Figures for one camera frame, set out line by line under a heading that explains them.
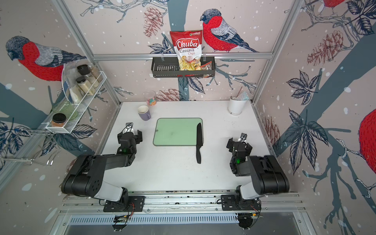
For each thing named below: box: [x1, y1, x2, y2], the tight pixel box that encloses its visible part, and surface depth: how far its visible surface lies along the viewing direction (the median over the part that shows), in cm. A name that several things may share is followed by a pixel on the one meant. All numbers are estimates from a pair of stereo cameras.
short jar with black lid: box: [50, 113, 68, 127], surface depth 61 cm
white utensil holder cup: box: [227, 95, 248, 116], surface depth 111 cm
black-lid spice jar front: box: [75, 75, 96, 96], surface depth 78 cm
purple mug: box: [137, 105, 152, 121], surface depth 109 cm
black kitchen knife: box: [195, 122, 204, 165], surface depth 97 cm
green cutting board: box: [152, 117, 205, 147], surface depth 103 cm
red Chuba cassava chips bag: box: [169, 29, 203, 71], surface depth 83 cm
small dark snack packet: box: [200, 60, 212, 78], surface depth 89 cm
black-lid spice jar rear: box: [77, 64, 100, 86], surface depth 81 cm
